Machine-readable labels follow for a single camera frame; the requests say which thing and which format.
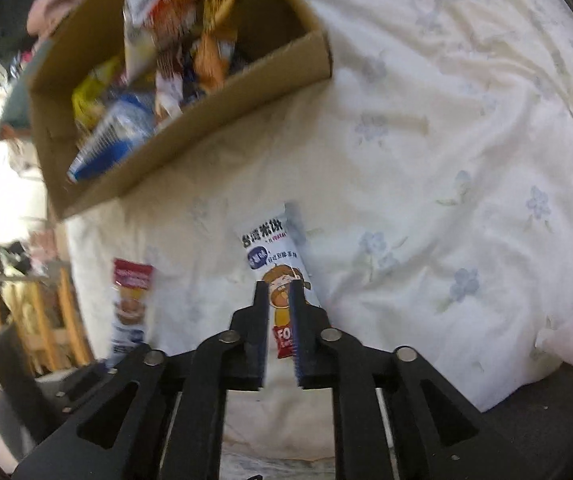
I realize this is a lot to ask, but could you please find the blue white chips packet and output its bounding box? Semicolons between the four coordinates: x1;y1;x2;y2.
65;91;158;184

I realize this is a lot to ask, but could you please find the orange peanut snack packet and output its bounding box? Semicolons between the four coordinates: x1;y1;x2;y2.
190;34;238;94

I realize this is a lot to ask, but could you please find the white cartoon cracker packet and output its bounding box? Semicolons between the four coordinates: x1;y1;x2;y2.
233;202;325;361

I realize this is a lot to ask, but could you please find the white blue slim snack packet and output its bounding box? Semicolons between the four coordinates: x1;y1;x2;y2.
105;258;157;362

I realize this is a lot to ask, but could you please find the yellow snack packet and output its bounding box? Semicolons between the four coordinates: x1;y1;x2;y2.
70;56;123;132

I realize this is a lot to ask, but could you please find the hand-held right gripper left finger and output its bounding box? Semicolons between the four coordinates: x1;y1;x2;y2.
11;281;270;480

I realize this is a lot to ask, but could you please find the person's grey trouser leg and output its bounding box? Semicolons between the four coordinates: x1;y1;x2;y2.
481;360;573;480

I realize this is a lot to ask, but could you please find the pink garment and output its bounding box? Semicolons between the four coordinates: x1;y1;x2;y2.
25;0;103;39

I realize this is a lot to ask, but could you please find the white barcode snack packet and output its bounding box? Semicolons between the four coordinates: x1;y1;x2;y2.
123;0;173;87

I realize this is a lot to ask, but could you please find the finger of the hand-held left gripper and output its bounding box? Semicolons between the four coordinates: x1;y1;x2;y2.
51;359;132;417

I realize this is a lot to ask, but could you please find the brown cardboard box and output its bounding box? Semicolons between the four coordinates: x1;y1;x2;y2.
25;0;334;222

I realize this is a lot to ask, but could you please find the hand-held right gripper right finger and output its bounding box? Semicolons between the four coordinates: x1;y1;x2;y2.
289;280;557;480

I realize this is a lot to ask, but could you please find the wooden chair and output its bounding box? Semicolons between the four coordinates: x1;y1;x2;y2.
0;260;94;386

